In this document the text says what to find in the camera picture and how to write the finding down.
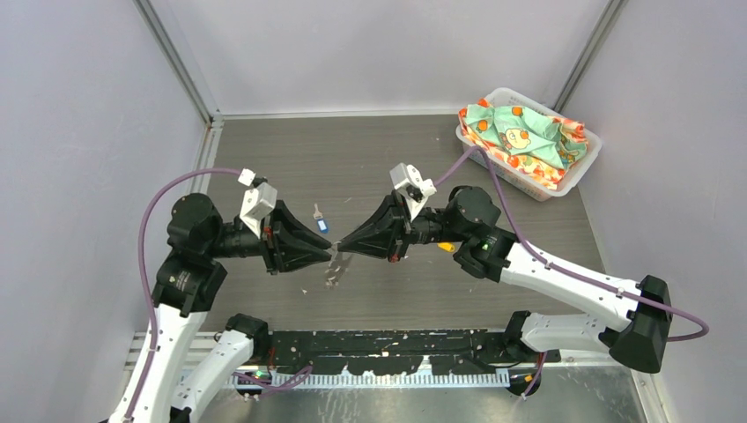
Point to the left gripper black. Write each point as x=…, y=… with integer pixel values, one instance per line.
x=279, y=237

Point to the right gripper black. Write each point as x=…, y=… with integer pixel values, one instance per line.
x=373, y=238

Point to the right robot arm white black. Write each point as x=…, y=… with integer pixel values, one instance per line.
x=617, y=316

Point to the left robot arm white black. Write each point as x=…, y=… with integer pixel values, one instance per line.
x=185, y=290

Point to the blue capped key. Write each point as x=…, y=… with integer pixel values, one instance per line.
x=321, y=222

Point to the white plastic basket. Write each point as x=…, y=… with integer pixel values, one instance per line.
x=505, y=97

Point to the colourful printed cloth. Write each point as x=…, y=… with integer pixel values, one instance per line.
x=542, y=147

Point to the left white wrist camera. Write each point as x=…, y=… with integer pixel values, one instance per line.
x=257, y=204

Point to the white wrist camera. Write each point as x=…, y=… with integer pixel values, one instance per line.
x=415, y=189
x=257, y=204

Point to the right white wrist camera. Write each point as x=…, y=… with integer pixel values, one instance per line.
x=415, y=189

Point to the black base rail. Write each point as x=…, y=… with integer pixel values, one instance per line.
x=392, y=352

